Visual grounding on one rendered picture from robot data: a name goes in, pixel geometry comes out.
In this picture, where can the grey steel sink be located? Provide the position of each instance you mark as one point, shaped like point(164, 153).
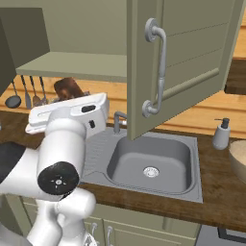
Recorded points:
point(153, 160)

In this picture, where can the grey hanging utensil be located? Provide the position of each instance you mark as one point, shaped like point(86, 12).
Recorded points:
point(43, 93)

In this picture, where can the beige woven basket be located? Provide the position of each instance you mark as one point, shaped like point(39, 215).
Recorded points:
point(239, 160)

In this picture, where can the grey hanging spatula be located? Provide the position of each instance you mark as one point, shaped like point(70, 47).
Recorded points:
point(27, 99)

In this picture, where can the olive wall cabinet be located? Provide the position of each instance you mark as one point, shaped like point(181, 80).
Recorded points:
point(80, 64)

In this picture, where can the olive cabinet door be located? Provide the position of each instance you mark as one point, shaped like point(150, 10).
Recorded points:
point(192, 48)

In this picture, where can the olive base cupboard door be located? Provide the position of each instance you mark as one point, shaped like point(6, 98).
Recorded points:
point(144, 235)
point(29, 211)

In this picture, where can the dark hanging ladle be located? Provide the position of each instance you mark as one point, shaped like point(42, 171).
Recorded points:
point(13, 101)

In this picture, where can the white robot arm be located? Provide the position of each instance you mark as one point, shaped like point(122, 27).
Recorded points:
point(61, 141)

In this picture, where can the grey soap dispenser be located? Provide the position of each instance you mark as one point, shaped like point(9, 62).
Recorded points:
point(221, 136)

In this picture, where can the grey dishwasher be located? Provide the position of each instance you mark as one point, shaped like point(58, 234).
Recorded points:
point(221, 237)

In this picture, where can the brown bread loaf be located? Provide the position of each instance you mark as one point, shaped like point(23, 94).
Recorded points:
point(68, 88)

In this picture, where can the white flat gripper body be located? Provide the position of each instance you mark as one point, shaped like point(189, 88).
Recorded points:
point(48, 110)

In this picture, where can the grey sink tap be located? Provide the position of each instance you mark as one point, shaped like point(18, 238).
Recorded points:
point(117, 120)

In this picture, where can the dark wall shelf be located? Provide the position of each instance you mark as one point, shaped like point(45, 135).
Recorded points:
point(236, 77)

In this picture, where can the grey hanging spoon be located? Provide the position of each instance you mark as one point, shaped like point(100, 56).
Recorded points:
point(36, 100)

